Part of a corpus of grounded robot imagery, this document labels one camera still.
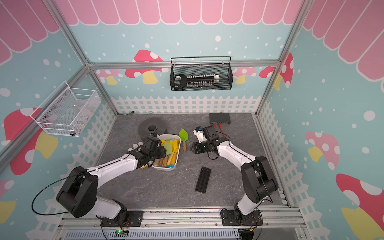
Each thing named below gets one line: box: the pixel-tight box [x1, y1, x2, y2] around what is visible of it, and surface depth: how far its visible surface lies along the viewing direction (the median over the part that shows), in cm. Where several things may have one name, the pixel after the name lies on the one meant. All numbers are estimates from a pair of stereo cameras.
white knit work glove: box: [127, 141, 144, 152], surface depth 102 cm
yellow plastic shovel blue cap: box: [166, 139, 180, 168], surface depth 94 cm
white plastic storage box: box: [151, 134, 182, 171], surface depth 92 cm
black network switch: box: [209, 112, 231, 125], surface depth 121 cm
